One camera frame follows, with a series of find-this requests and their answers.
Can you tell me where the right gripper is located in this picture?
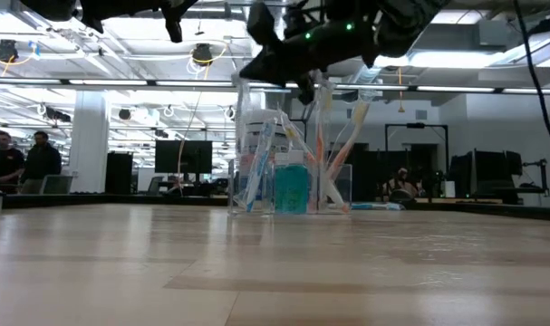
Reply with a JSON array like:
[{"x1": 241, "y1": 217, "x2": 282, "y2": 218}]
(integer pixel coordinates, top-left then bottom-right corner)
[{"x1": 238, "y1": 0, "x2": 384, "y2": 106}]

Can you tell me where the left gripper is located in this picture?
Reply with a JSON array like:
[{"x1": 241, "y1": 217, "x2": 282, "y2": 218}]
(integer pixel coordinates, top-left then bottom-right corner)
[{"x1": 79, "y1": 0, "x2": 199, "y2": 44}]

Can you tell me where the blue toothbrush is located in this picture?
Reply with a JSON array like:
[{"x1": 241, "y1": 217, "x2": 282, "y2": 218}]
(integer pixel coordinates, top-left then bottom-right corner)
[
  {"x1": 235, "y1": 73, "x2": 279, "y2": 215},
  {"x1": 350, "y1": 201, "x2": 406, "y2": 212}
]

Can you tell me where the blue mouthwash bottle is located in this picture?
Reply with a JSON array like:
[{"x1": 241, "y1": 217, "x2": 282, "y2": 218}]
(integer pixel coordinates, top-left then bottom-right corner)
[
  {"x1": 283, "y1": 150, "x2": 310, "y2": 215},
  {"x1": 273, "y1": 151, "x2": 288, "y2": 215}
]

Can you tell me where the clear acrylic organizer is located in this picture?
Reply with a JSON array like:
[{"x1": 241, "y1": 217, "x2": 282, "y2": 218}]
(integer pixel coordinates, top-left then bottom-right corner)
[{"x1": 227, "y1": 158, "x2": 353, "y2": 217}]

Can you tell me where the black equipment station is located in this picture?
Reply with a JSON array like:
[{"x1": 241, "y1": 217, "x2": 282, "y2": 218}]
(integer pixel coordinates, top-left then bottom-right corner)
[{"x1": 449, "y1": 149, "x2": 550, "y2": 205}]

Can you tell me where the white wipes canister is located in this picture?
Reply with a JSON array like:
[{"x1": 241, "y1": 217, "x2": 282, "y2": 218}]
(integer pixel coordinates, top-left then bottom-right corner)
[{"x1": 239, "y1": 109, "x2": 290, "y2": 203}]

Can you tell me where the long ceiling light strip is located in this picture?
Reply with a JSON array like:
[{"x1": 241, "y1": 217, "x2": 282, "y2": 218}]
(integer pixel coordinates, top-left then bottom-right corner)
[{"x1": 0, "y1": 77, "x2": 550, "y2": 95}]

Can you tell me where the black monitor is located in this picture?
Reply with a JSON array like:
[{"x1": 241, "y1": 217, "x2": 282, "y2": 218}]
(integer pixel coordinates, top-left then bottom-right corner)
[{"x1": 154, "y1": 139, "x2": 214, "y2": 175}]

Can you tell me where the seated person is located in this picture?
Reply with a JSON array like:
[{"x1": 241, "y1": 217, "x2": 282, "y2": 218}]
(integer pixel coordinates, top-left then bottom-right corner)
[{"x1": 382, "y1": 167, "x2": 419, "y2": 203}]

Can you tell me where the white pillar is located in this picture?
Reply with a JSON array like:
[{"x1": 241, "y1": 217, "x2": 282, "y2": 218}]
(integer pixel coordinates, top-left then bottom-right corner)
[{"x1": 68, "y1": 90, "x2": 111, "y2": 195}]

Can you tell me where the black cabinet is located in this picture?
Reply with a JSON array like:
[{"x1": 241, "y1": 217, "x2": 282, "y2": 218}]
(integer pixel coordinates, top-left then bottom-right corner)
[{"x1": 104, "y1": 152, "x2": 134, "y2": 196}]

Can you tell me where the black hanging cable reel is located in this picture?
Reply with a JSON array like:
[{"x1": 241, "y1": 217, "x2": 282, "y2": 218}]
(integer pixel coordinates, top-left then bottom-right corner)
[
  {"x1": 0, "y1": 39, "x2": 20, "y2": 63},
  {"x1": 191, "y1": 43, "x2": 214, "y2": 68}
]

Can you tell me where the yellow hanging cord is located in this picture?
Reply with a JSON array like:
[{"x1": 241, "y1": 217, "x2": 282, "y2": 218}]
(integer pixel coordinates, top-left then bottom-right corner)
[{"x1": 395, "y1": 67, "x2": 405, "y2": 114}]

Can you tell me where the black frame stand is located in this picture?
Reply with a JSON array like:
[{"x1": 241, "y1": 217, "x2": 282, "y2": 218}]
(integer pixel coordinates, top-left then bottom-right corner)
[{"x1": 384, "y1": 122, "x2": 450, "y2": 200}]

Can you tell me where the black right camera cable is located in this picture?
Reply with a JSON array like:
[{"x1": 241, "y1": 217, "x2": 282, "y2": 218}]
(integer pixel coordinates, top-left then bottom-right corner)
[{"x1": 511, "y1": 0, "x2": 550, "y2": 176}]

